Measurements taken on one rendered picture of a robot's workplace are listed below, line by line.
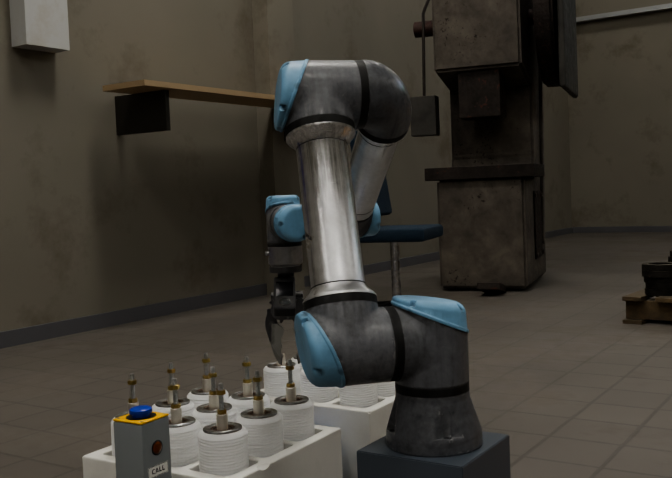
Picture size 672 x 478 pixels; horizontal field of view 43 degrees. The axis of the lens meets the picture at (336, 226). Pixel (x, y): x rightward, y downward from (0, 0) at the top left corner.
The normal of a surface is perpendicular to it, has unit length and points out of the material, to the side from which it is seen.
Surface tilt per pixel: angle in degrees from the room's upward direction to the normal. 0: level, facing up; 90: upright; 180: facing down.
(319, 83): 71
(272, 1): 90
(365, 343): 76
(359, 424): 90
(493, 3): 92
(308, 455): 90
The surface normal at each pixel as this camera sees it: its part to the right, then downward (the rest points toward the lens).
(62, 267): 0.84, -0.01
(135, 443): -0.52, 0.06
